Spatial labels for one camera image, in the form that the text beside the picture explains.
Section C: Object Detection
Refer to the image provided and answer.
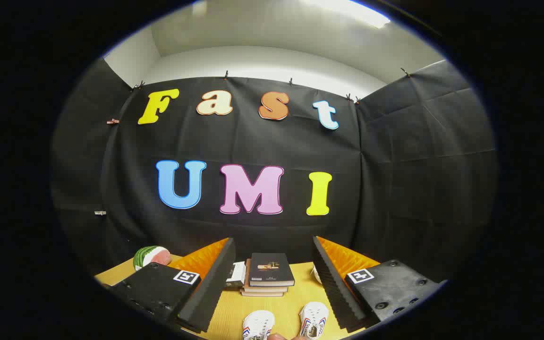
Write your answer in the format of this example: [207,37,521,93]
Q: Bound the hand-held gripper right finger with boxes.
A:
[312,235,448,333]

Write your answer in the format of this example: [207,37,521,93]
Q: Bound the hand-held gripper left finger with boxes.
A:
[110,237,236,334]

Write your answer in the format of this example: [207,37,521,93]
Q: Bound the white canvas shoe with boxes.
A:
[299,302,329,340]
[242,310,275,340]

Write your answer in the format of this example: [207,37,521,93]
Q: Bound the white portrait cover book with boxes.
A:
[226,261,247,289]

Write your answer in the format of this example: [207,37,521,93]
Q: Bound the black hardcover book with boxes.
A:
[248,253,296,288]

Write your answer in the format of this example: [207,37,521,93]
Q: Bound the watermelon slice plush toy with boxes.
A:
[133,246,172,272]

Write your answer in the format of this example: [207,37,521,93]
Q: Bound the black backdrop cloth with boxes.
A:
[50,59,498,284]

